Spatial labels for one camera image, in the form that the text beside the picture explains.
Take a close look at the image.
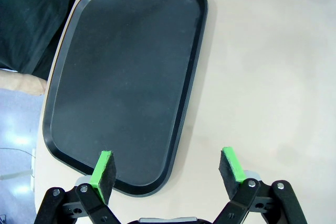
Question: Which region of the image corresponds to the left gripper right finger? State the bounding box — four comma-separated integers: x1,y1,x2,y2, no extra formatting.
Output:
214,146,308,224

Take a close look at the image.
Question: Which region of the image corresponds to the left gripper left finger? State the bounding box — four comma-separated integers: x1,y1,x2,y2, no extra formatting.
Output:
34,150,122,224

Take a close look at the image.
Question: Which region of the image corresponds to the person torso in black t-shirt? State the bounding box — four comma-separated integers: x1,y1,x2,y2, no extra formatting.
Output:
0,0,90,74

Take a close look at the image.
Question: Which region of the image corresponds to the person's right hand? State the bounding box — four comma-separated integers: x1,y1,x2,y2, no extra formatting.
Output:
0,68,48,97

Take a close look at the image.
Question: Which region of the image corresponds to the black plastic serving tray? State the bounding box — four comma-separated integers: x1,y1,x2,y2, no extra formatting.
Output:
41,0,209,198

